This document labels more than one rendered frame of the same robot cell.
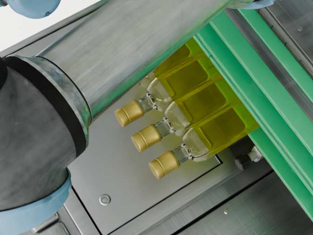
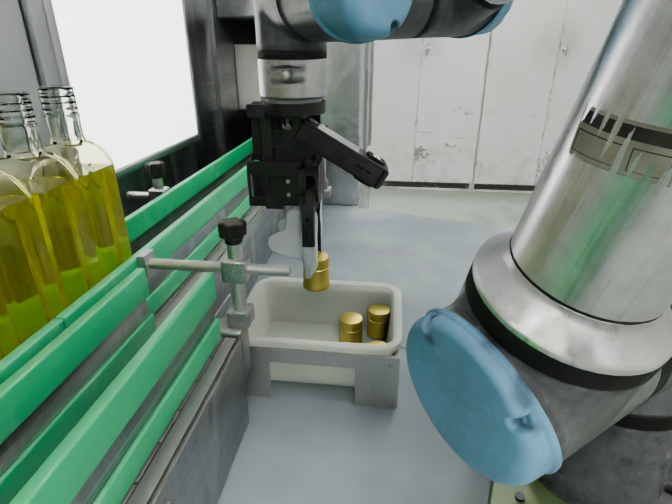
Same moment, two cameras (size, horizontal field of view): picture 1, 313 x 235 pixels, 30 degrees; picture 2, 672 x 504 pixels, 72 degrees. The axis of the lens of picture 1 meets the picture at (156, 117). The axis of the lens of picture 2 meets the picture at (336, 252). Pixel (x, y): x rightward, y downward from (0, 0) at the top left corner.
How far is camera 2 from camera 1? 69 cm
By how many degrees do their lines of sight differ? 62
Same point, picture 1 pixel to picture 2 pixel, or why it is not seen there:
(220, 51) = (83, 340)
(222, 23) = (174, 338)
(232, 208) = not seen: outside the picture
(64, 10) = (82, 102)
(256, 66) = (111, 422)
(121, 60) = not seen: outside the picture
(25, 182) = not seen: outside the picture
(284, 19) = (180, 465)
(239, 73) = (39, 386)
